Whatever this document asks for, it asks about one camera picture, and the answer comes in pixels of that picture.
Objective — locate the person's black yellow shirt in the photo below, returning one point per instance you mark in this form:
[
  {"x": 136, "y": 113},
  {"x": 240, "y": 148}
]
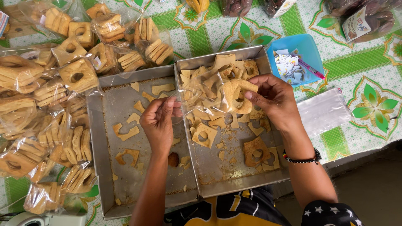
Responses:
[{"x": 226, "y": 210}]

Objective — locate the pink pen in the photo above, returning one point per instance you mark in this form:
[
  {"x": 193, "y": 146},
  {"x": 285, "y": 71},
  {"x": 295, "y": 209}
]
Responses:
[{"x": 309, "y": 69}]

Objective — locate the metal tray with cookie heap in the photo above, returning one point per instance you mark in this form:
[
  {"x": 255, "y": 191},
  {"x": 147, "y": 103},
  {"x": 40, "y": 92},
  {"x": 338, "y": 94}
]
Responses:
[{"x": 226, "y": 169}]

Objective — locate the brown square cookie with hole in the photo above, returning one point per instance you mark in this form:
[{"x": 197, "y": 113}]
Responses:
[{"x": 254, "y": 150}]

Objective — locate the green floral tablecloth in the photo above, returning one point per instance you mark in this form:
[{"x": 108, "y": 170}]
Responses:
[{"x": 345, "y": 62}]

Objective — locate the pale square cookie with hole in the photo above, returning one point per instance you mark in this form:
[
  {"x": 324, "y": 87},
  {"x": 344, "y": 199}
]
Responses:
[{"x": 204, "y": 135}]

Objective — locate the person's left hand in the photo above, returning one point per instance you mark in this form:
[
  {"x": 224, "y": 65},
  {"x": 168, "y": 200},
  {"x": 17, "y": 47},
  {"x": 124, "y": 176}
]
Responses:
[{"x": 157, "y": 125}]

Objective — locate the white appliance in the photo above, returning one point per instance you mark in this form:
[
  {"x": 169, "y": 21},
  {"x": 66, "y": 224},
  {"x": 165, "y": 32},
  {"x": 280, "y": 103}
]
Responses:
[{"x": 47, "y": 219}]

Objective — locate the clear plastic bag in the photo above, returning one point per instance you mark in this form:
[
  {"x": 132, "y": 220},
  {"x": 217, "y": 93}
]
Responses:
[{"x": 198, "y": 94}]

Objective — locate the large labelled chocolate cookie bag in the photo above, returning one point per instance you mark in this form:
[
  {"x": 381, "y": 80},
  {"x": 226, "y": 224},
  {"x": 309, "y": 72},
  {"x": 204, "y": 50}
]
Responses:
[{"x": 373, "y": 22}]

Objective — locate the pile of paper slips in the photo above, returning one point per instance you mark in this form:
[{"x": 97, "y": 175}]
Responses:
[{"x": 287, "y": 67}]

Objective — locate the heap of broken cookies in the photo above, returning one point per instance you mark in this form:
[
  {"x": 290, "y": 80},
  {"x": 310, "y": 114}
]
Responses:
[{"x": 194, "y": 75}]

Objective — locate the blue plastic container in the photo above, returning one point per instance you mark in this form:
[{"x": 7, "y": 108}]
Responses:
[{"x": 298, "y": 42}]

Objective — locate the stack of empty clear bags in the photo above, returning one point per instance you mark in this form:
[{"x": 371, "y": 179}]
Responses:
[{"x": 323, "y": 111}]

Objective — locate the person's right hand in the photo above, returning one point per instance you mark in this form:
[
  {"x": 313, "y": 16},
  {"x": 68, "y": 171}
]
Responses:
[{"x": 278, "y": 100}]

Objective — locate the labelled bag of chocolate cookies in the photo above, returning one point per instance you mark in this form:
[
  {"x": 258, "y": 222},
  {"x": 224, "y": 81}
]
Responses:
[{"x": 278, "y": 6}]

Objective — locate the bag of yellow cookies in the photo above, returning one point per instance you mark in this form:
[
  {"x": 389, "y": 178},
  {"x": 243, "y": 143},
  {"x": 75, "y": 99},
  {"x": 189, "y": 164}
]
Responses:
[{"x": 198, "y": 4}]

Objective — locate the dark round cookie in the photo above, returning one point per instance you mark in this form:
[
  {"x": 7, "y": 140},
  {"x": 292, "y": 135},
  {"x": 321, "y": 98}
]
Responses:
[{"x": 173, "y": 159}]

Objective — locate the person's black star print sleeve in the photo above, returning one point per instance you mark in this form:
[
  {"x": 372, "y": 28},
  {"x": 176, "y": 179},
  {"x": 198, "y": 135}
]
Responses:
[{"x": 329, "y": 215}]

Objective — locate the large metal baking tray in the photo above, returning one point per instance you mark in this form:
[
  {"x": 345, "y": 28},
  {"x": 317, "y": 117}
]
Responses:
[{"x": 150, "y": 175}]

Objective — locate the scattered cookie pieces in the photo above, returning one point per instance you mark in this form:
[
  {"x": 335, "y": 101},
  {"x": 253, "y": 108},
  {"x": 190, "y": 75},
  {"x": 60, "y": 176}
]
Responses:
[{"x": 127, "y": 133}]

